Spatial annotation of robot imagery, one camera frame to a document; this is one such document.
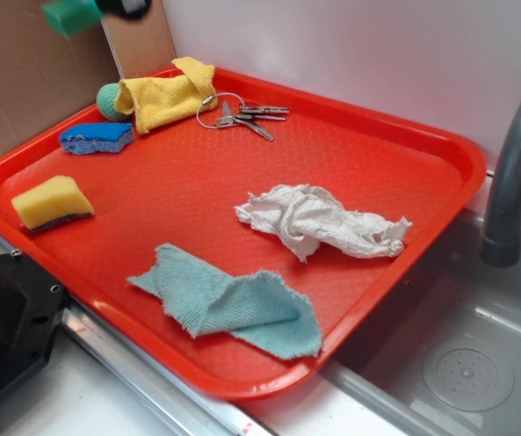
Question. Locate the yellow sponge with dark pad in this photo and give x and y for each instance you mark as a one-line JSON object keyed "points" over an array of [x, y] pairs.
{"points": [[54, 201]]}

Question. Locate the blue sponge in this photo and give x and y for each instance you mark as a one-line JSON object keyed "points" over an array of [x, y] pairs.
{"points": [[97, 138]]}

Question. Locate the light blue cloth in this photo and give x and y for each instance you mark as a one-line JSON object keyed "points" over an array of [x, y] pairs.
{"points": [[259, 309]]}

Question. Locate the grey faucet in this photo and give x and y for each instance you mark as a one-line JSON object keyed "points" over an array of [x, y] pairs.
{"points": [[510, 172]]}

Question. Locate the green ball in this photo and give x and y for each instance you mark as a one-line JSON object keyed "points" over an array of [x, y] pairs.
{"points": [[105, 100]]}

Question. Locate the green rectangular block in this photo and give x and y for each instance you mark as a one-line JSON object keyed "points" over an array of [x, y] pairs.
{"points": [[71, 17]]}

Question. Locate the yellow cloth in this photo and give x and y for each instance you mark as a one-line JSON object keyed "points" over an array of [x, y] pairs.
{"points": [[157, 101]]}

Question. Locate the bunch of metal keys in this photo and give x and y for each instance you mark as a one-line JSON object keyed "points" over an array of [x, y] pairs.
{"points": [[235, 112]]}

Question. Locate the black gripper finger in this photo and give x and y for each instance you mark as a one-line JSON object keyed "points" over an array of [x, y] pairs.
{"points": [[125, 9]]}

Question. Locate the white crumpled cloth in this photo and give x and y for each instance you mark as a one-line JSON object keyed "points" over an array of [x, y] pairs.
{"points": [[304, 217]]}

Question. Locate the red plastic tray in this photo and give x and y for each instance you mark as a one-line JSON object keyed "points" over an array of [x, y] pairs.
{"points": [[181, 185]]}

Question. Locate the brown cardboard panel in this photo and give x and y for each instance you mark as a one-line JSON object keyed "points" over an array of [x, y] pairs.
{"points": [[44, 77]]}

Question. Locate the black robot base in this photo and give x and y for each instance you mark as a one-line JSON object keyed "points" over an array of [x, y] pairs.
{"points": [[31, 308]]}

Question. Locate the grey sink basin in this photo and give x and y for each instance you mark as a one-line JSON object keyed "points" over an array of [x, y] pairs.
{"points": [[441, 354]]}

